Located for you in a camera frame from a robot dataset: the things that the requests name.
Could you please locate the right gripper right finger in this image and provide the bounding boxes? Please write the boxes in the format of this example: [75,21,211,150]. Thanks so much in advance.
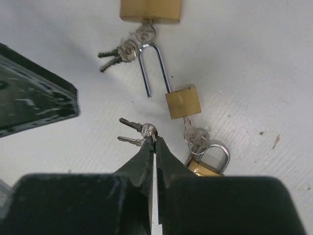
[156,137,306,235]

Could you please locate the large brass padlock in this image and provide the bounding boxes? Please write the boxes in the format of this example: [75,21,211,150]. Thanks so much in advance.
[119,0,182,24]

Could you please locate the silver key pair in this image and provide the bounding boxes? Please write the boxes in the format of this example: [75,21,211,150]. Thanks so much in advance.
[183,117,210,155]

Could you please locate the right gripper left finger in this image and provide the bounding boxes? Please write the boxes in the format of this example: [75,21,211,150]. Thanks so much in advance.
[0,138,154,235]

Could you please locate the small brass padlock long shackle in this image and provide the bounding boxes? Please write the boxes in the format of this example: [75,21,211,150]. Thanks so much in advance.
[138,43,201,119]

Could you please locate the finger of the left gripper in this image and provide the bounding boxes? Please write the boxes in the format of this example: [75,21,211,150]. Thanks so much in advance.
[0,44,80,137]

